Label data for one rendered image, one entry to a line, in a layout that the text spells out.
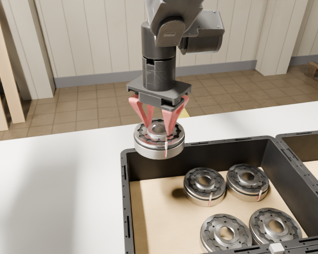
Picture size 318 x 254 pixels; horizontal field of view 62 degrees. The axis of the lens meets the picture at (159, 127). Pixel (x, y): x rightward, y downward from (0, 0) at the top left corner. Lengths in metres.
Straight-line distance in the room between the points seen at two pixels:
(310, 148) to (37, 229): 0.78
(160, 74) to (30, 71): 2.54
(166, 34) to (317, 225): 0.48
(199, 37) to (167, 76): 0.08
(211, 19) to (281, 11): 2.90
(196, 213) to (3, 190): 0.62
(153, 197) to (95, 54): 2.50
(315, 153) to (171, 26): 0.62
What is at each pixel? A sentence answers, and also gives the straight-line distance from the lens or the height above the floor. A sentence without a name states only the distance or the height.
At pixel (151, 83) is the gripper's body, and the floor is 1.15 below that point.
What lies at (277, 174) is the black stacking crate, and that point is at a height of 0.87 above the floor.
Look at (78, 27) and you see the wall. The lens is 2.97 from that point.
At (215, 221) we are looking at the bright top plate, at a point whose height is 0.86.
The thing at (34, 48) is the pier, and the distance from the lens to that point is 2.83.
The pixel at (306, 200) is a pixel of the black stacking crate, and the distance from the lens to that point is 0.66.
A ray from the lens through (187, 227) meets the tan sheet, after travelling 0.62.
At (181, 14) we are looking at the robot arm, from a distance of 0.36.
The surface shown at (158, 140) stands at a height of 1.04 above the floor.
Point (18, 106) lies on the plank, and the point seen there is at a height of 0.15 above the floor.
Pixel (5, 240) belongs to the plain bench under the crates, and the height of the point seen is 0.70.
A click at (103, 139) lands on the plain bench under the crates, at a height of 0.70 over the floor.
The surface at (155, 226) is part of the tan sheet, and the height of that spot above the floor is 0.83.
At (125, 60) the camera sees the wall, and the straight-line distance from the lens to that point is 3.09.
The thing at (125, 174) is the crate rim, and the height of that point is 0.92.
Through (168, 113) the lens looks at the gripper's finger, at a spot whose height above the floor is 1.11.
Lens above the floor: 1.34
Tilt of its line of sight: 35 degrees down
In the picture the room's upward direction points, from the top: straight up
